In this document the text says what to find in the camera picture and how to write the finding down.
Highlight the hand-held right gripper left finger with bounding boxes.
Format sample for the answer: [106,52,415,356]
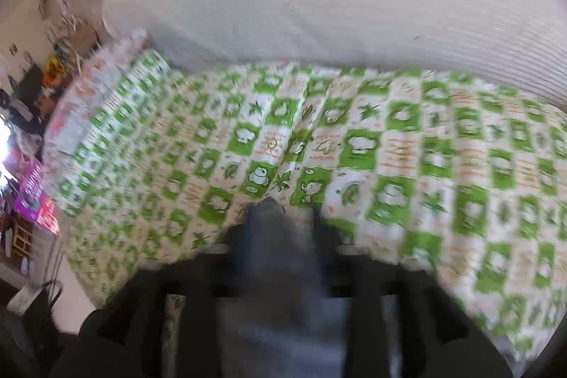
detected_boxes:
[48,204,262,378]

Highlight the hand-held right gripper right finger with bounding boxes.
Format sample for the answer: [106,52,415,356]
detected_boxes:
[309,206,515,378]

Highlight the grey pants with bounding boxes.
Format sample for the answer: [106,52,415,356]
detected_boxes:
[212,196,352,378]

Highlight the green patterned bedsheet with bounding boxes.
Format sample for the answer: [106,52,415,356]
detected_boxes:
[43,48,567,366]

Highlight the wooden chair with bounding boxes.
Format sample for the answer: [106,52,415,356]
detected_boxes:
[8,218,35,260]

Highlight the purple box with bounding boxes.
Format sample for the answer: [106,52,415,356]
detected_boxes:
[12,159,61,236]

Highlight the orange and yellow toy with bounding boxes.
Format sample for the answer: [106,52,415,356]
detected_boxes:
[44,54,75,87]

